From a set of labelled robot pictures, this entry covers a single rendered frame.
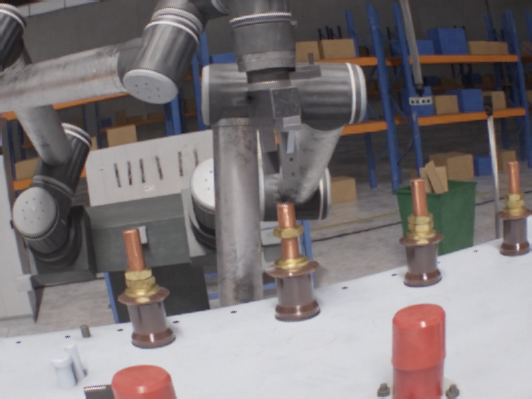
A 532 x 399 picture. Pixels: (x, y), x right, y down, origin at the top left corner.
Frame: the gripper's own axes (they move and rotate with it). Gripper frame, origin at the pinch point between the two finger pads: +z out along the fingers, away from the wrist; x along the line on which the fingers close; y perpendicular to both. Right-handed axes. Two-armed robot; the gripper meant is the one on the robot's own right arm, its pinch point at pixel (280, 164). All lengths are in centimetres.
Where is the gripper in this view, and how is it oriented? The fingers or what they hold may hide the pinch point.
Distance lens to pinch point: 112.5
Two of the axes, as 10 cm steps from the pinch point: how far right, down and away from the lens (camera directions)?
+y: -9.4, 1.7, -3.1
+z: 1.3, 9.8, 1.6
